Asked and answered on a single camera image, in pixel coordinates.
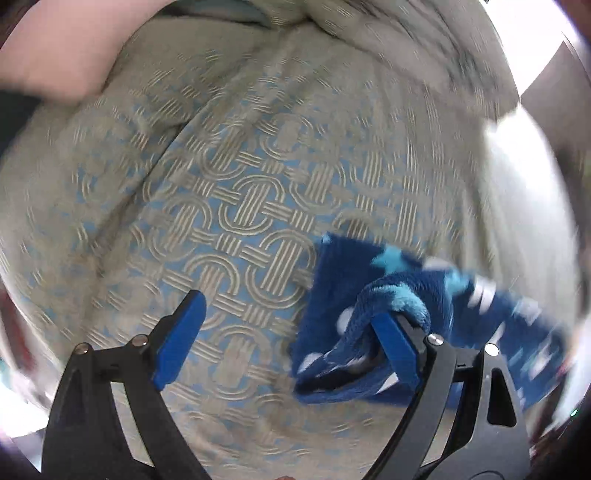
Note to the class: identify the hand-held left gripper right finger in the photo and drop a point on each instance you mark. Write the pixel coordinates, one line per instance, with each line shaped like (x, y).
(392, 346)

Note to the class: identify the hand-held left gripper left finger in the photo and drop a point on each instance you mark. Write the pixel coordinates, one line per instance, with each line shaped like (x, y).
(181, 339)

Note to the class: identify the blue star-print fleece pants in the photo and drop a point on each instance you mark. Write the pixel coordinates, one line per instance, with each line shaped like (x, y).
(337, 277)

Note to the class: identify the patterned beige blue bed cover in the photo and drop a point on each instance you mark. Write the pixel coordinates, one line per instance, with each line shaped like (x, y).
(231, 184)

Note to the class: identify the grey rolled duvet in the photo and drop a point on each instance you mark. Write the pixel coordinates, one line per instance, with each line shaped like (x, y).
(415, 46)

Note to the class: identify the pink cloth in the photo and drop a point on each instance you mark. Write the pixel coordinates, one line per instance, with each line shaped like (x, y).
(60, 50)

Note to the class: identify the teal cloth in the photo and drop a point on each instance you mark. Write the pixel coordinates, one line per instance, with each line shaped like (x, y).
(231, 10)

